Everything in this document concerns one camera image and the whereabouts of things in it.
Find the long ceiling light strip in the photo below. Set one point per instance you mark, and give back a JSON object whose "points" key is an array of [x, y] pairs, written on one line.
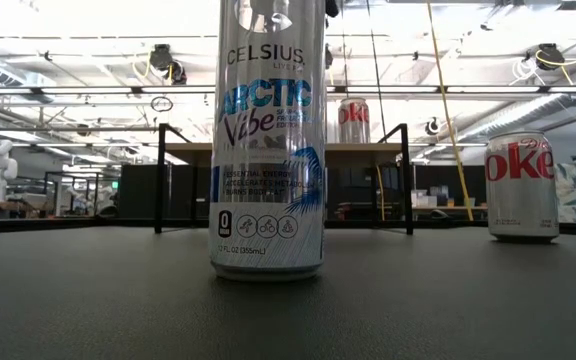
{"points": [[93, 90]]}

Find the white storage box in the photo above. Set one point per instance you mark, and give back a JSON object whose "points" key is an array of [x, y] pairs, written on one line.
{"points": [[425, 201]]}

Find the black partition wall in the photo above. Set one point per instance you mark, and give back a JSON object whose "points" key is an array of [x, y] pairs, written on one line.
{"points": [[138, 192]]}

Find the small black reel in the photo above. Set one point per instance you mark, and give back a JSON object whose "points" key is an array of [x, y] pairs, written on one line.
{"points": [[432, 127]]}

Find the dark ceiling device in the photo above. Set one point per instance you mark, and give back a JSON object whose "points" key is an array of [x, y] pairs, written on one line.
{"points": [[328, 57]]}

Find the silver Diet Coke can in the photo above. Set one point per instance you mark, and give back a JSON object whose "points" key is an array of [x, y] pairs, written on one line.
{"points": [[354, 130], [520, 210]]}

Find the wooden shelf black metal frame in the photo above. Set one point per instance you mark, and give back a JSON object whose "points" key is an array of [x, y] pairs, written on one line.
{"points": [[363, 155]]}

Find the black table mat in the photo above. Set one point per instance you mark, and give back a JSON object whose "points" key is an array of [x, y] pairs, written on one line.
{"points": [[118, 310]]}

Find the white silver Celsius can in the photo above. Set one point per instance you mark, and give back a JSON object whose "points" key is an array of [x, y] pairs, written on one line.
{"points": [[268, 150]]}

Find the silver ventilation duct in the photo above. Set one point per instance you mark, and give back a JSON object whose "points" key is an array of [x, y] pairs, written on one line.
{"points": [[0, 75], [518, 117]]}

